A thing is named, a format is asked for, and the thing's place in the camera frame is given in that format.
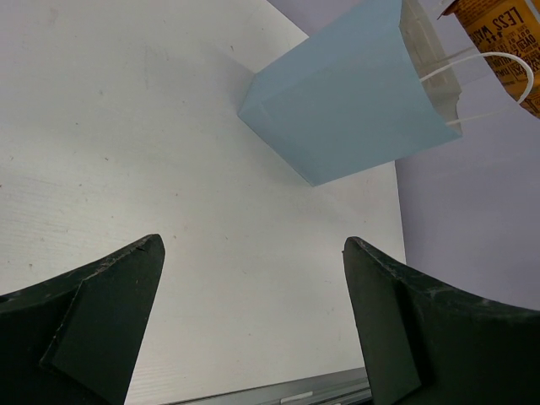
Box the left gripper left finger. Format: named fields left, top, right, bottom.
left=1, top=234, right=164, bottom=404

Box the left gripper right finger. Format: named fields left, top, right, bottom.
left=343, top=237, right=539, bottom=404

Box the orange Kettle chips bag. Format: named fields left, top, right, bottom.
left=440, top=0, right=539, bottom=117

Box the light blue paper bag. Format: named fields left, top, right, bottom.
left=238, top=1, right=472, bottom=186

